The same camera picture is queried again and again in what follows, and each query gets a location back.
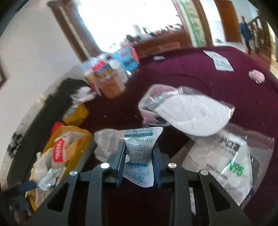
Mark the red label packet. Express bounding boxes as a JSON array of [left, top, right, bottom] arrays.
[[53, 137, 66, 163]]

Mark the yellow tray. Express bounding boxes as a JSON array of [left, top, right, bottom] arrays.
[[25, 125, 93, 211]]

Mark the maroon tablecloth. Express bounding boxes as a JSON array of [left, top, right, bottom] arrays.
[[72, 46, 278, 226]]

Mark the red bag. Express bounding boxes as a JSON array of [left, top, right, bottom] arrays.
[[50, 122, 64, 135]]

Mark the brown wooden door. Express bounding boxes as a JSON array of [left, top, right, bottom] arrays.
[[214, 0, 241, 43]]

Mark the clear plastic wrapper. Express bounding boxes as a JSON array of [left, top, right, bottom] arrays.
[[93, 128, 125, 162]]

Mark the clear plastic bag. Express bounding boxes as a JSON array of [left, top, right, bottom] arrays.
[[71, 86, 97, 102]]

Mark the white blue desiccant packet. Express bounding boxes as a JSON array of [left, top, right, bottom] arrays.
[[122, 127, 164, 188]]

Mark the white paper slip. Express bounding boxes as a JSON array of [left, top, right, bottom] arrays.
[[203, 50, 235, 72]]

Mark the white mask packet green print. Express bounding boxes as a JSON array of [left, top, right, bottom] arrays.
[[174, 124, 274, 207]]

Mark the clear pouch with pink contents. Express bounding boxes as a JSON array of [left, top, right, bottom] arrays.
[[138, 84, 181, 127]]

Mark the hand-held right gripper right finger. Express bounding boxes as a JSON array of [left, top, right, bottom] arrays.
[[151, 147, 253, 226]]

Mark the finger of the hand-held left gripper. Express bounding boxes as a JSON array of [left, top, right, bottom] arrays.
[[9, 180, 38, 196]]

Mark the white crumpled tissue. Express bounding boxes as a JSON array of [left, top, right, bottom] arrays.
[[30, 152, 52, 183]]

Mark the silver foil packet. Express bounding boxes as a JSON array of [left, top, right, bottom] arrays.
[[38, 168, 61, 192]]

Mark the windowsill clutter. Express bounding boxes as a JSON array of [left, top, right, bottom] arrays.
[[122, 24, 185, 44]]

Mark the white mask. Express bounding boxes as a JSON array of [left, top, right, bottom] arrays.
[[155, 86, 236, 137]]

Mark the wooden stair railing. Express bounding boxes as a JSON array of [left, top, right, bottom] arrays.
[[248, 10, 275, 66]]

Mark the bamboo print wall strip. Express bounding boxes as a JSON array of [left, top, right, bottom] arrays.
[[177, 0, 207, 47]]

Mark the wooden framed window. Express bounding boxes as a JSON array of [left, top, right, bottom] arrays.
[[47, 0, 191, 63]]

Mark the black sofa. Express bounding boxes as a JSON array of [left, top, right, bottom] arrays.
[[5, 78, 92, 187]]

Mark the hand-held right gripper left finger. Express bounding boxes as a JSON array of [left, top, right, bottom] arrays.
[[26, 142, 127, 226]]

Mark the blue snack box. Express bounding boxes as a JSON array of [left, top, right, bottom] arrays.
[[112, 47, 140, 74]]

